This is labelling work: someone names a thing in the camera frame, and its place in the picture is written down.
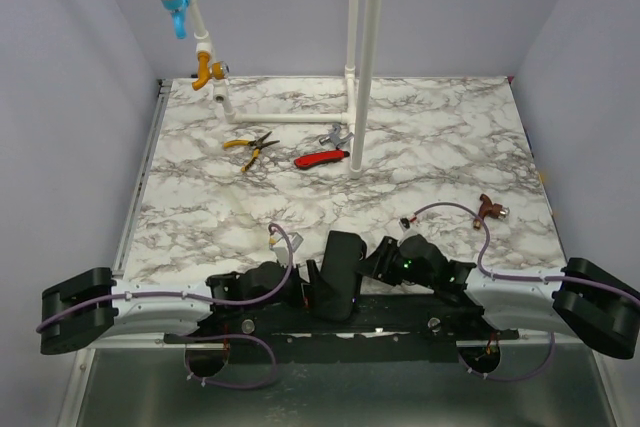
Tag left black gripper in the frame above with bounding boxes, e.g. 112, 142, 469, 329
244, 260, 340, 312

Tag black fabric tool case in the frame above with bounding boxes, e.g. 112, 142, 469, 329
310, 230, 367, 322

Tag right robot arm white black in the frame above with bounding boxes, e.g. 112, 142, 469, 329
358, 235, 639, 360

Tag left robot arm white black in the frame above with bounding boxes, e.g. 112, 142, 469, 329
36, 261, 311, 355

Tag brown faucet tap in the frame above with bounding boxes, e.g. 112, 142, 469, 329
473, 194, 510, 230

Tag red utility knife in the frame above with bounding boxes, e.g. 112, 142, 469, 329
294, 149, 350, 170

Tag orange faucet tap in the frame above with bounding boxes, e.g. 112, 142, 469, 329
192, 51, 229, 91

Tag blue faucet tap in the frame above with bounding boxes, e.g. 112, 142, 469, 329
161, 0, 191, 39

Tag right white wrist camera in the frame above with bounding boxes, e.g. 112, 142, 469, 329
399, 216, 418, 238

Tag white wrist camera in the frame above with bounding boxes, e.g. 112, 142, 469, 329
269, 232, 304, 267
399, 216, 418, 238

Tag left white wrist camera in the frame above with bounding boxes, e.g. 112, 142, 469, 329
269, 232, 304, 267

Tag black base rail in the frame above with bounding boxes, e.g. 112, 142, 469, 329
154, 294, 519, 363

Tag yellow handled pliers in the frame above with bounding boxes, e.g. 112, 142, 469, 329
223, 131, 279, 172

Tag white PVC pipe frame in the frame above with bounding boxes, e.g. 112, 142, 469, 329
185, 0, 382, 179

